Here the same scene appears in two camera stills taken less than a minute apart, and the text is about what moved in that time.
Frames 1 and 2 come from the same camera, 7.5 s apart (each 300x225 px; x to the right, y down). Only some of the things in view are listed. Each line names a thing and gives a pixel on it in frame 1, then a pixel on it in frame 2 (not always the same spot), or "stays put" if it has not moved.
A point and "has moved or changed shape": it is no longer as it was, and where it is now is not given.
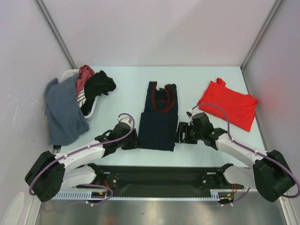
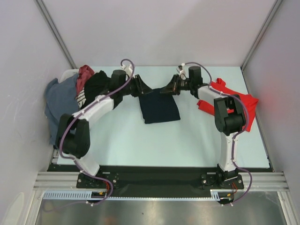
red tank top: [240, 108] stays put
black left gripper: [134, 141] -> [140, 87]
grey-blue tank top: [66, 121] stays put
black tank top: [95, 85] stays put
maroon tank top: [85, 71] stays put
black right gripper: [184, 127] -> [173, 87]
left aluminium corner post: [43, 9] stays put
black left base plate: [109, 178] stays put
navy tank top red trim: [158, 121] has moved or changed shape
